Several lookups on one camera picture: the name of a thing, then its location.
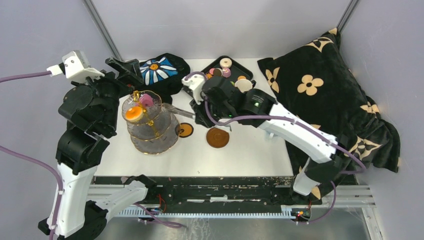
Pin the black floral blanket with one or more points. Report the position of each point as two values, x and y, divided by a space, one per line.
314 83

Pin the orange black round coaster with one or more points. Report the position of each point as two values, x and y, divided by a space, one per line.
185 130

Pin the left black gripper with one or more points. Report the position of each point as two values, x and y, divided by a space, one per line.
117 77

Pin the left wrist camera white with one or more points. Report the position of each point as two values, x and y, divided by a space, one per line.
76 68

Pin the black flower-print cloth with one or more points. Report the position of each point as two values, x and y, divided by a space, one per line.
163 75

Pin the pink frosted cupcake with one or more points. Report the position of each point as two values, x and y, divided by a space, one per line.
226 72

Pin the black serving tray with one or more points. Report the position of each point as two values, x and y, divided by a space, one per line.
236 69

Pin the black paper cup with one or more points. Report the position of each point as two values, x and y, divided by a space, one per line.
245 85

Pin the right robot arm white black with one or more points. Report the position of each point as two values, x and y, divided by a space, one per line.
261 110

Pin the white ring donut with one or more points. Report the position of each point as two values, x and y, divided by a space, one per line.
225 62

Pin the brown round coaster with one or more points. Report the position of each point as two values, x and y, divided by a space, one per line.
217 138

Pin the orange donut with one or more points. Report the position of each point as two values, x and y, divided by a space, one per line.
134 114

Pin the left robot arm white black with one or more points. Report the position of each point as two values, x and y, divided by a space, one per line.
74 216

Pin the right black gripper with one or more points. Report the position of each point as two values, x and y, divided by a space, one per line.
201 117

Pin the metal tongs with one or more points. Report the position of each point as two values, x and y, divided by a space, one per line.
178 111

